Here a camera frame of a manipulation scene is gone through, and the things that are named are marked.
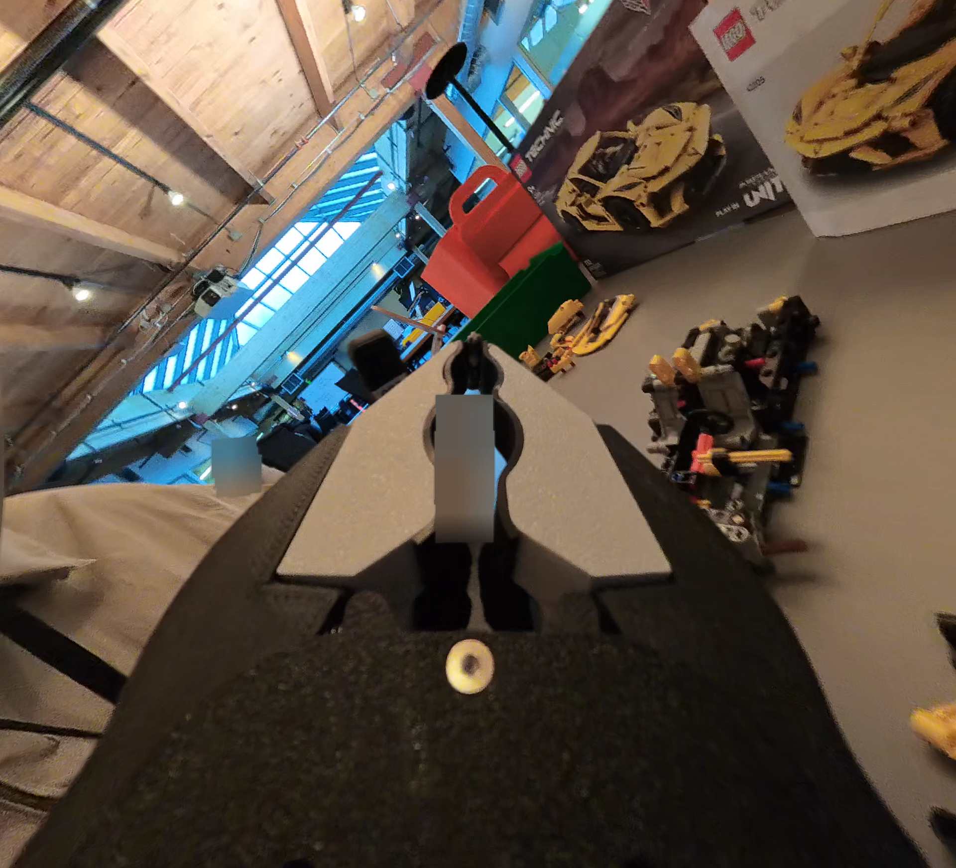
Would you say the black round-headed pole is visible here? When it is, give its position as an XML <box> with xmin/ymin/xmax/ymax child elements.
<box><xmin>424</xmin><ymin>42</ymin><xmax>518</xmax><ymax>153</ymax></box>

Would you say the white ceiling-mounted device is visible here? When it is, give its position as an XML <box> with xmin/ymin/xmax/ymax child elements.
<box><xmin>190</xmin><ymin>269</ymin><xmax>241</xmax><ymax>320</ymax></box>

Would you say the large yellow car body panel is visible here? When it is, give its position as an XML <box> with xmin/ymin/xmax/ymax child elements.
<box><xmin>571</xmin><ymin>294</ymin><xmax>639</xmax><ymax>357</ymax></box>

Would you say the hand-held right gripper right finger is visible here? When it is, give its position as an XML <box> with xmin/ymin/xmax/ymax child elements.
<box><xmin>480</xmin><ymin>342</ymin><xmax>673</xmax><ymax>628</ymax></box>

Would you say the partly built toy car chassis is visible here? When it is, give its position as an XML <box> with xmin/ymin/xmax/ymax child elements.
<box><xmin>642</xmin><ymin>295</ymin><xmax>821</xmax><ymax>570</ymax></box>

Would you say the black lanyard strap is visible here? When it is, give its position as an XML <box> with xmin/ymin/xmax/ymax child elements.
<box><xmin>0</xmin><ymin>603</ymin><xmax>128</xmax><ymax>705</ymax></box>

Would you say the white Technic instruction booklet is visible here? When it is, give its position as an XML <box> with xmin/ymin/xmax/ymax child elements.
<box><xmin>687</xmin><ymin>0</ymin><xmax>956</xmax><ymax>239</ymax></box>

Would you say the person's beige jacket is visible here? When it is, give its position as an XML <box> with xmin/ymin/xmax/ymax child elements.
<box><xmin>0</xmin><ymin>481</ymin><xmax>288</xmax><ymax>868</ymax></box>

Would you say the red plastic bin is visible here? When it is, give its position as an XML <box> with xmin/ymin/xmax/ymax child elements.
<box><xmin>420</xmin><ymin>164</ymin><xmax>580</xmax><ymax>320</ymax></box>

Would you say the green plastic bin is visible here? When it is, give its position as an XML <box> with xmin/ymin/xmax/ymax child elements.
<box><xmin>471</xmin><ymin>243</ymin><xmax>593</xmax><ymax>361</ymax></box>

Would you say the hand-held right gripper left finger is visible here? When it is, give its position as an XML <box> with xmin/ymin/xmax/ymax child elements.
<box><xmin>275</xmin><ymin>342</ymin><xmax>473</xmax><ymax>628</ymax></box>

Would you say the pile of building bricks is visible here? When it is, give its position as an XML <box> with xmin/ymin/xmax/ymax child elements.
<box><xmin>910</xmin><ymin>610</ymin><xmax>956</xmax><ymax>856</ymax></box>

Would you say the dark toy car box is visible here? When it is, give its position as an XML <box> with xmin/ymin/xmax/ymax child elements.
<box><xmin>508</xmin><ymin>0</ymin><xmax>796</xmax><ymax>279</ymax></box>

